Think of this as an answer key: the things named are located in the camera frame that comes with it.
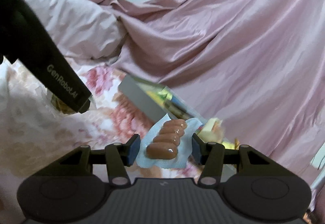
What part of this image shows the round biscuit pack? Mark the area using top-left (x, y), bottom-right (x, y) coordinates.
top-left (46, 89), bottom-right (97, 115)

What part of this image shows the pink satin curtain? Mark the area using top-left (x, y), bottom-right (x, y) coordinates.
top-left (92, 0), bottom-right (324, 178)

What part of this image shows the grey cardboard tray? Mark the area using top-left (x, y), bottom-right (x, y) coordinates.
top-left (118, 74), bottom-right (241, 172)

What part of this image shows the floral bed sheet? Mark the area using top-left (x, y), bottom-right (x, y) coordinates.
top-left (0, 56), bottom-right (204, 224)

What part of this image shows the pale pink duvet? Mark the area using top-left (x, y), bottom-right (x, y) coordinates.
top-left (25, 0), bottom-right (127, 60)

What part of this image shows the sandwich in clear wrapper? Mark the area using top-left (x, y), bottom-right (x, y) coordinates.
top-left (198, 118), bottom-right (224, 143)

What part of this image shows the sausage pack light blue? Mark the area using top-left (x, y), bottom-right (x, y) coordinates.
top-left (136, 115), bottom-right (202, 169)

